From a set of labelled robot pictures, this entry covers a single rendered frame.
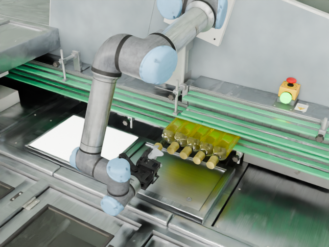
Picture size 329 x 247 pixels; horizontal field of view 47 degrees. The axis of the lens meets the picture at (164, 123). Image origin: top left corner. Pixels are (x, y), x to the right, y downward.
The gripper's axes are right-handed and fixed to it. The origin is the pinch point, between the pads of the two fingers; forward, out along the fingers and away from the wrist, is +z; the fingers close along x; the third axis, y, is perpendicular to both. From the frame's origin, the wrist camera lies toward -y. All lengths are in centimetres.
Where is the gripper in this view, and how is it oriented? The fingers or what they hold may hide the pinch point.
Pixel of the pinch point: (154, 151)
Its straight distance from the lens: 154.3
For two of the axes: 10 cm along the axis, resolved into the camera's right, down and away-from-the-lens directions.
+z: 4.7, -4.7, 7.5
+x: 0.9, -8.2, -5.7
